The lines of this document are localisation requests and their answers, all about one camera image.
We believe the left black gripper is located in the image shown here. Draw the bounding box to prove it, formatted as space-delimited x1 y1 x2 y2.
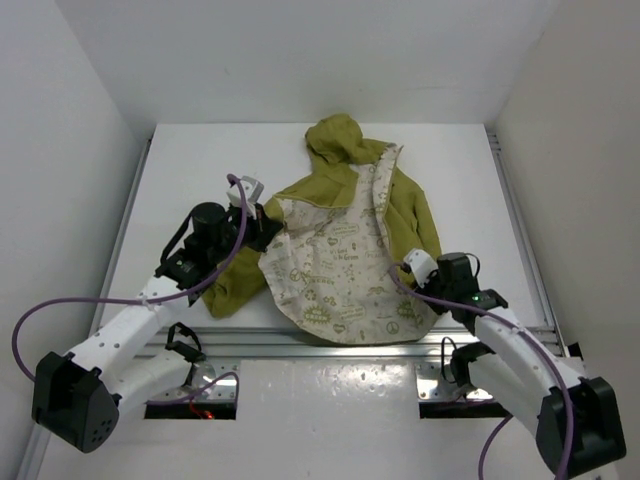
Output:
208 201 282 263

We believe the olive green hooded jacket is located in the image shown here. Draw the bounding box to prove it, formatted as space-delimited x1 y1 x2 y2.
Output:
203 114 441 340

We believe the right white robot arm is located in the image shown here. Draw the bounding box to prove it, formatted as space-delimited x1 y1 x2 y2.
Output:
402 249 627 479

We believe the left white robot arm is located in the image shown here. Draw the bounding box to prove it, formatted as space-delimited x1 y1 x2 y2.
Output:
31 202 283 453

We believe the white front cover panel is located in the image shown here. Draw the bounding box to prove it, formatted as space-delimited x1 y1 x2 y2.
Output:
39 361 550 479

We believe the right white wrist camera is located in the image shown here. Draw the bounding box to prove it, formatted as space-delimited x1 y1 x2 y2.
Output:
402 248 438 287

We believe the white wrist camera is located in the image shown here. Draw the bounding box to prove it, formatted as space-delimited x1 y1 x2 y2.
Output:
227 174 264 208
402 248 438 287

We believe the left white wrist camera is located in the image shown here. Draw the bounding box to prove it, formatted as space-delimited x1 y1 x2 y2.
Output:
227 174 264 208

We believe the aluminium frame rail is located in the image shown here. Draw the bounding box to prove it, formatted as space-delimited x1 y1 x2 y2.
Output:
189 324 566 359

